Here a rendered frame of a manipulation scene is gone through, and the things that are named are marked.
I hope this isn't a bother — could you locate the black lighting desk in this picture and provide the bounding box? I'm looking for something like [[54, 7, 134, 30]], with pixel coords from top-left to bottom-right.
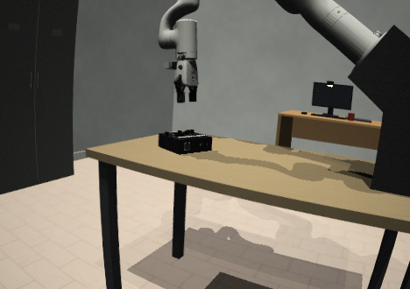
[[159, 130, 212, 154]]

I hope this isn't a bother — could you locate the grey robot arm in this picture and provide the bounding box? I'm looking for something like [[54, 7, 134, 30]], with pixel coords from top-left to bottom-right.
[[159, 0, 385, 71]]

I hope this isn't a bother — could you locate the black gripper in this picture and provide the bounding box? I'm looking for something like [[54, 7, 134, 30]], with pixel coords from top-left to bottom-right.
[[174, 60, 198, 102]]

